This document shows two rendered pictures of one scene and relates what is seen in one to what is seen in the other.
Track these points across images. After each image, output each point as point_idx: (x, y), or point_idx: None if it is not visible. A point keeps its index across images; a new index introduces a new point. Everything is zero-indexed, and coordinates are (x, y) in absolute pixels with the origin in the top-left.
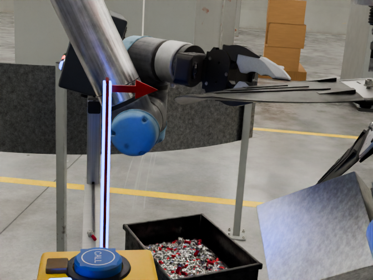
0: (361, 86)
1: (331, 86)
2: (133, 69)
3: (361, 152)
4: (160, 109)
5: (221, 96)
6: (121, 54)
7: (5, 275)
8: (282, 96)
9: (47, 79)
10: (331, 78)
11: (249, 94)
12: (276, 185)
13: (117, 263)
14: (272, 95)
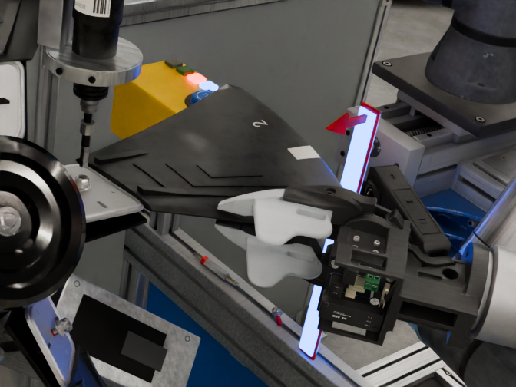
0: (94, 193)
1: (134, 171)
2: (492, 226)
3: (72, 350)
4: (482, 349)
5: (227, 98)
6: (505, 193)
7: None
8: (178, 131)
9: None
10: (147, 186)
11: (219, 132)
12: None
13: (193, 95)
14: (190, 130)
